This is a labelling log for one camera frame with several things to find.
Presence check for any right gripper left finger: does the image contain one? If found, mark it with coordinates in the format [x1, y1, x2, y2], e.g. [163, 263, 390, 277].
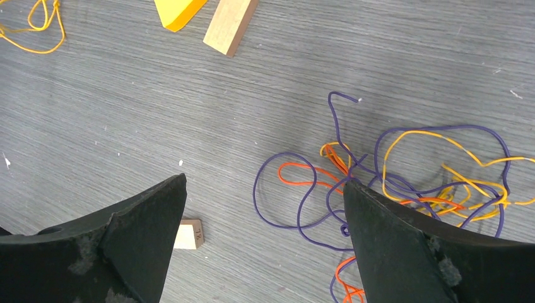
[1, 174, 187, 302]

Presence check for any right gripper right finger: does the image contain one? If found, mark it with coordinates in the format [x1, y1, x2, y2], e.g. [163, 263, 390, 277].
[343, 181, 534, 302]

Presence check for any wooden block near centre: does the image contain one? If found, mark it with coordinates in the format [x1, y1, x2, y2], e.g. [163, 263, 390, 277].
[173, 219, 204, 250]

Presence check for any flat yellow triangle block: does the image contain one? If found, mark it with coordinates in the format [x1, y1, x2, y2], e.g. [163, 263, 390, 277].
[154, 0, 208, 32]

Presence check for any small wooden block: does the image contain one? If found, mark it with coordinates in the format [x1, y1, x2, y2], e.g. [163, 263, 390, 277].
[203, 0, 259, 57]

